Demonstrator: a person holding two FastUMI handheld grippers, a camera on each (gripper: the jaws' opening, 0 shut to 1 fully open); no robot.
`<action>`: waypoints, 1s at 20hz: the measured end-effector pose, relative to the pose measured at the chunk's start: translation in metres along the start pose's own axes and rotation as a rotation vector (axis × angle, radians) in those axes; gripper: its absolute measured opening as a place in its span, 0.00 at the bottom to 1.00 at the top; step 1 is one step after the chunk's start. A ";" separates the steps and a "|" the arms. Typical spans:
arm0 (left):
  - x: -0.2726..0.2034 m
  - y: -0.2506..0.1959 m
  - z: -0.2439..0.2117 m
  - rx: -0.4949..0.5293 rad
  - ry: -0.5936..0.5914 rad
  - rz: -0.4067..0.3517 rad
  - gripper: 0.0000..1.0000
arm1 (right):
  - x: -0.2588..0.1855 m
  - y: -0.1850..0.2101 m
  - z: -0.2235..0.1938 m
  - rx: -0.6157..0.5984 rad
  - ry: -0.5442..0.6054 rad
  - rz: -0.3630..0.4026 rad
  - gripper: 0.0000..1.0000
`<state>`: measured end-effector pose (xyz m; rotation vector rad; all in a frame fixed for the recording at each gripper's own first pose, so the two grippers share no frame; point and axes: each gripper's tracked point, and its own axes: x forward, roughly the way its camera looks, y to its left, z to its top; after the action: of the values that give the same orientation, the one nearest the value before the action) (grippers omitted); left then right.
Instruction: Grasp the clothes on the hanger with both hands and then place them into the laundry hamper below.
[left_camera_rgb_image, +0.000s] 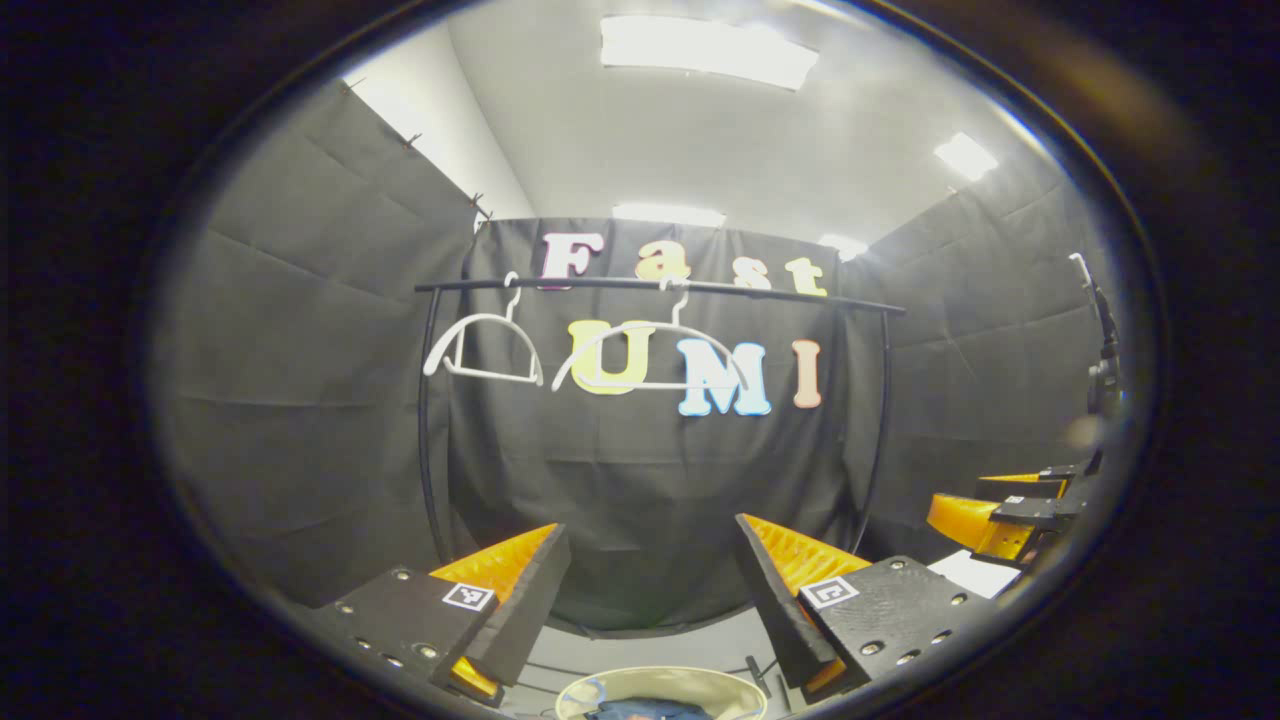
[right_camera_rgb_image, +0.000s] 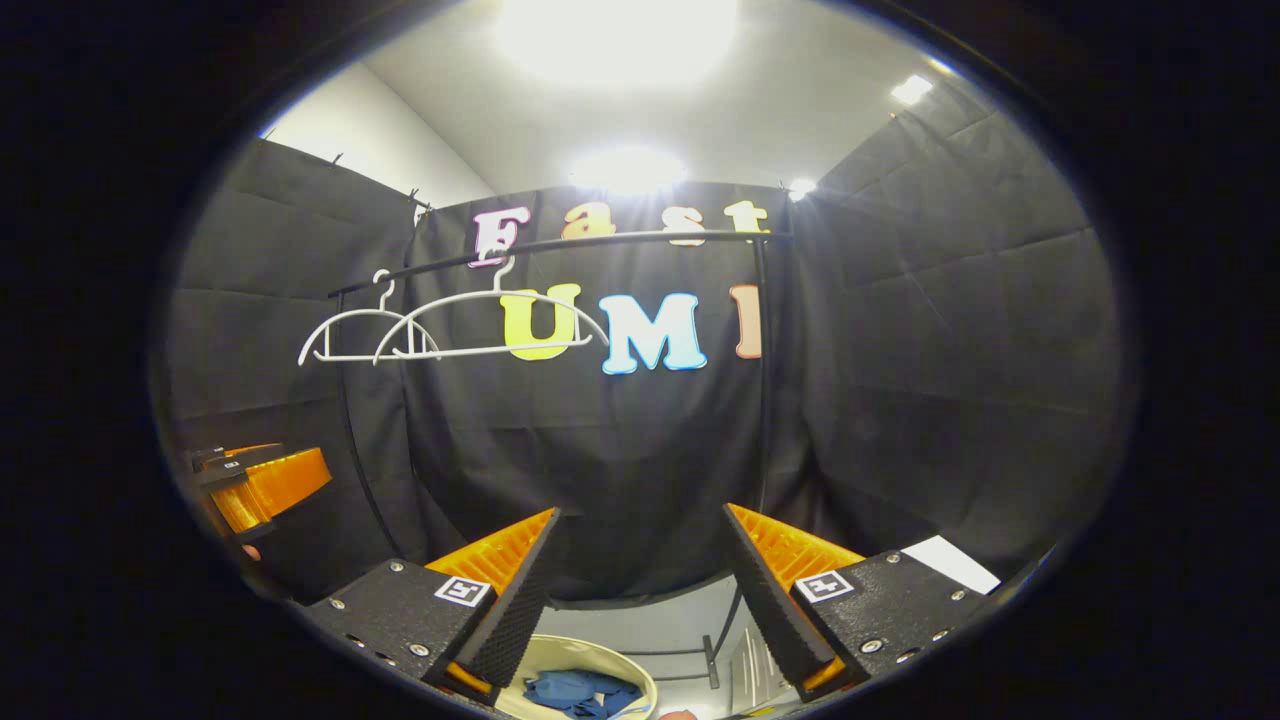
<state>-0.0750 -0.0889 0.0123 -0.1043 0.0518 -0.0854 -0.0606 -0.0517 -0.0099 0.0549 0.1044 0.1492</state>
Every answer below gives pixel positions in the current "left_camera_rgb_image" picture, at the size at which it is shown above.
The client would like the blue corduroy jacket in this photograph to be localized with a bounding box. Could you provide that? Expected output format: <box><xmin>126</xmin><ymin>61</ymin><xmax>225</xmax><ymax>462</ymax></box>
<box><xmin>585</xmin><ymin>697</ymin><xmax>717</xmax><ymax>720</ymax></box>

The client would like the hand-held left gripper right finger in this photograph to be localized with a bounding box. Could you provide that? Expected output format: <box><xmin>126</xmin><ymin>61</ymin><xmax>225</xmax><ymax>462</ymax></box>
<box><xmin>735</xmin><ymin>512</ymin><xmax>997</xmax><ymax>703</ymax></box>

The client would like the black clothes rack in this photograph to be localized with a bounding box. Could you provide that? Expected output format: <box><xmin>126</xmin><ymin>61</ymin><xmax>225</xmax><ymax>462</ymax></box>
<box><xmin>415</xmin><ymin>276</ymin><xmax>908</xmax><ymax>713</ymax></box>

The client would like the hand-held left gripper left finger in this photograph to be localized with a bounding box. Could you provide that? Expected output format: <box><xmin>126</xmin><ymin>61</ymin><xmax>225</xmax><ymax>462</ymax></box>
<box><xmin>300</xmin><ymin>522</ymin><xmax>573</xmax><ymax>707</ymax></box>

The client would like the white plastic hanger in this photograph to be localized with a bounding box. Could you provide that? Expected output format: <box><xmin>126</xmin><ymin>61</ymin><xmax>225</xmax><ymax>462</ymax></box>
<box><xmin>550</xmin><ymin>280</ymin><xmax>752</xmax><ymax>394</ymax></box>
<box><xmin>423</xmin><ymin>272</ymin><xmax>547</xmax><ymax>387</ymax></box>

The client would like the large ceiling light panel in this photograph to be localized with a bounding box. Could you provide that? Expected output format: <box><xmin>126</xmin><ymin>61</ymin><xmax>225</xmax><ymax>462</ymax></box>
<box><xmin>599</xmin><ymin>14</ymin><xmax>820</xmax><ymax>93</ymax></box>

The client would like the beige laundry hamper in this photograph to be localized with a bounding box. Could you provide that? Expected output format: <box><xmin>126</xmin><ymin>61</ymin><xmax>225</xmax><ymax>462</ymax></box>
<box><xmin>555</xmin><ymin>665</ymin><xmax>770</xmax><ymax>720</ymax></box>

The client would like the long ceiling light strip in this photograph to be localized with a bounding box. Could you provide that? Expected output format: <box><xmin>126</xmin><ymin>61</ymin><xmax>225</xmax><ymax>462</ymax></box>
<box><xmin>611</xmin><ymin>203</ymin><xmax>727</xmax><ymax>229</ymax></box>

